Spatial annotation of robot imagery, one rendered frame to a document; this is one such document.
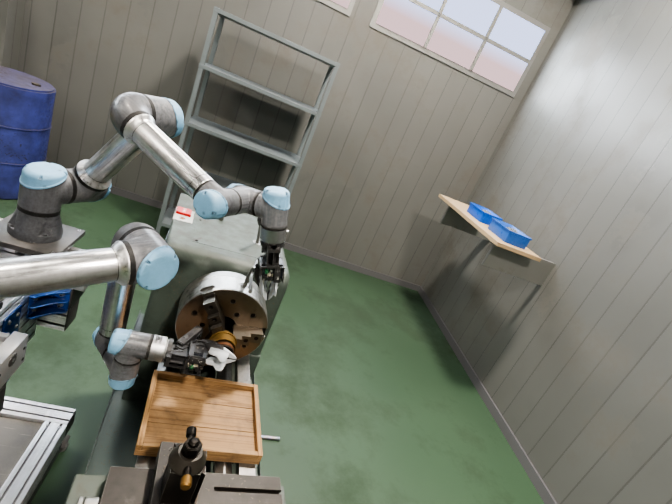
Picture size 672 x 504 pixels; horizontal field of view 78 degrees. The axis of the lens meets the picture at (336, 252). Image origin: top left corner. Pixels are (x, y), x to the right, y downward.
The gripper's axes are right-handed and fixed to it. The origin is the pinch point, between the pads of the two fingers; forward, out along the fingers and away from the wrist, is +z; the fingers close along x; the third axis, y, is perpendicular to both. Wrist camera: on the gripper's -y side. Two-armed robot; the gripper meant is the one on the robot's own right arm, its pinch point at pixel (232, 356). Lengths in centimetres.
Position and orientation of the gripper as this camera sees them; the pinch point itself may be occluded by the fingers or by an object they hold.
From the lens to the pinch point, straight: 141.5
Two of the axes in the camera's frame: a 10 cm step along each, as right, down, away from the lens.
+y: 2.0, 4.4, -8.8
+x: 3.8, -8.6, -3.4
